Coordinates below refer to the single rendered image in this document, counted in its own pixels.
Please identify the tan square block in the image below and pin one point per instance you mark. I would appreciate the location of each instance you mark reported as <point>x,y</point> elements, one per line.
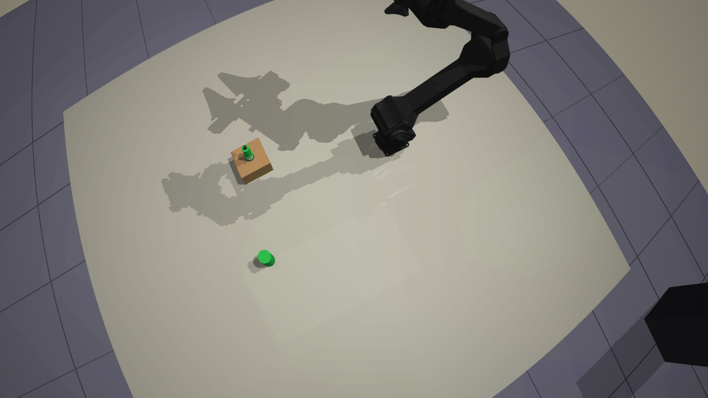
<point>251,170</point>

